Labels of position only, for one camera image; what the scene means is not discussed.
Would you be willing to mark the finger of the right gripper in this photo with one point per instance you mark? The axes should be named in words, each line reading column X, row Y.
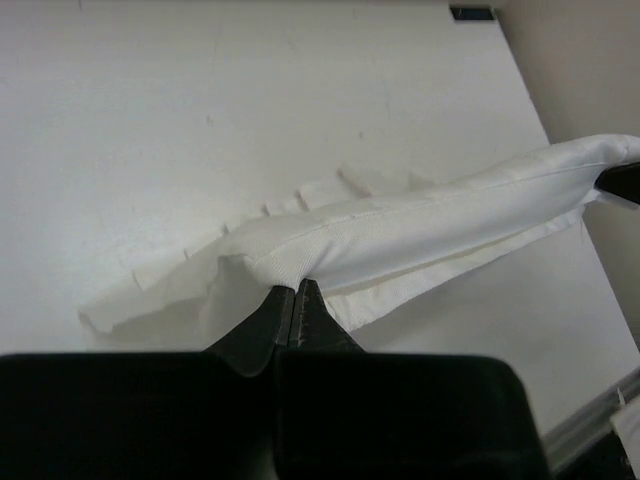
column 621, row 181

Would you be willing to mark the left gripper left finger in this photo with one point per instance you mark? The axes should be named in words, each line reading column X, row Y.
column 147, row 415

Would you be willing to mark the white skirt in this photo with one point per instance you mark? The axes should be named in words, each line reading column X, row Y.
column 372, row 240

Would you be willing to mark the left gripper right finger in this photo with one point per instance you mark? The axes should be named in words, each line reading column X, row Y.
column 344, row 413

